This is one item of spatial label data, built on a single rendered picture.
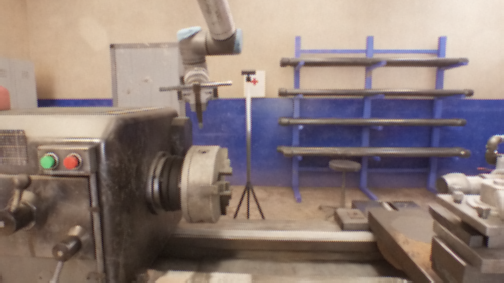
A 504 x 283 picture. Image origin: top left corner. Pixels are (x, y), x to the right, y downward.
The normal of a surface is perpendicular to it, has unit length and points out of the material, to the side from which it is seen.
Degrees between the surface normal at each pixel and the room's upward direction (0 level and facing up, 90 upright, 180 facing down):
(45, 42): 90
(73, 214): 90
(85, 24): 90
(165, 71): 90
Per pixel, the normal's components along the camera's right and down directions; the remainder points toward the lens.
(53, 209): -0.05, 0.11
